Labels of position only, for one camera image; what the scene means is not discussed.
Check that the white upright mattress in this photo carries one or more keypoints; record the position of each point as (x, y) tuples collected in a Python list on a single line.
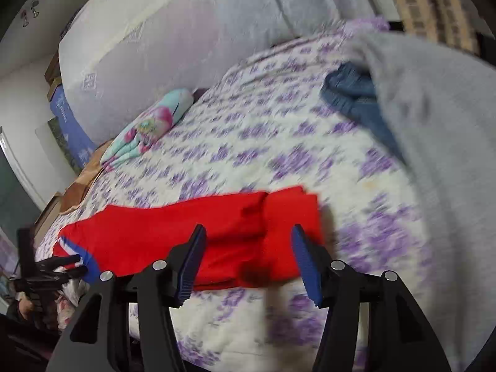
[(162, 38)]

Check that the blue cardboard box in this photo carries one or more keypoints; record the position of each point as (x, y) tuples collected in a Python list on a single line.
[(66, 124)]

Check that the brown patterned blanket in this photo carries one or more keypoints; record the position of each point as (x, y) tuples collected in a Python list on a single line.
[(430, 4)]

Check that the blue denim garment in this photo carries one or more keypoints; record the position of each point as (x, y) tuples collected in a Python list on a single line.
[(358, 99)]

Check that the purple floral bedspread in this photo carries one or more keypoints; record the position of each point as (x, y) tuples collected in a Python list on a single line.
[(271, 155)]

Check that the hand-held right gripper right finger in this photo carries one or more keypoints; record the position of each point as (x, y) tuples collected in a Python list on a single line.
[(304, 260)]

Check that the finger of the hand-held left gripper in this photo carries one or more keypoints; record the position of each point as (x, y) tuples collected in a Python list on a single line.
[(75, 271), (66, 260)]

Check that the grey cloth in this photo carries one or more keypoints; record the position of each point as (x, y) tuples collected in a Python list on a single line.
[(438, 170)]

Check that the colourful printed pillow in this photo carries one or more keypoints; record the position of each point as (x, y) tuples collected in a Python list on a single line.
[(149, 124)]

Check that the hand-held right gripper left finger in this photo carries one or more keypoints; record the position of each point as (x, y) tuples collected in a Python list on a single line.
[(190, 257)]

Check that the red pants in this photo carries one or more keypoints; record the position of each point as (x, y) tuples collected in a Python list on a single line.
[(217, 236)]

